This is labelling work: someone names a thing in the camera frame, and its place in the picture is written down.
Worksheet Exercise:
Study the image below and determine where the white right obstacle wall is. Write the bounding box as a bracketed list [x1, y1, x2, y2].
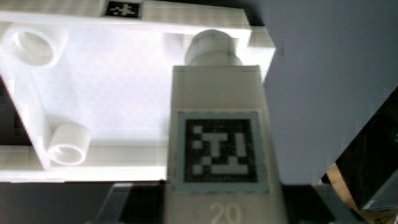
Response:
[325, 87, 398, 224]

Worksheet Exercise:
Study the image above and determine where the white square tabletop tray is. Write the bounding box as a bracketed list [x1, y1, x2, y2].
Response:
[0, 0, 276, 183]

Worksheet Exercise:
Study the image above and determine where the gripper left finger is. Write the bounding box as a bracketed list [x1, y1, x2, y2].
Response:
[87, 181, 165, 224]

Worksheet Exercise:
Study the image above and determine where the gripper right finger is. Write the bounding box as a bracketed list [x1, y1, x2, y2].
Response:
[283, 185, 356, 224]

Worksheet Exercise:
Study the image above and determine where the white leg with tag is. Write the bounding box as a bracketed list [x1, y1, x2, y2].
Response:
[164, 30, 288, 224]

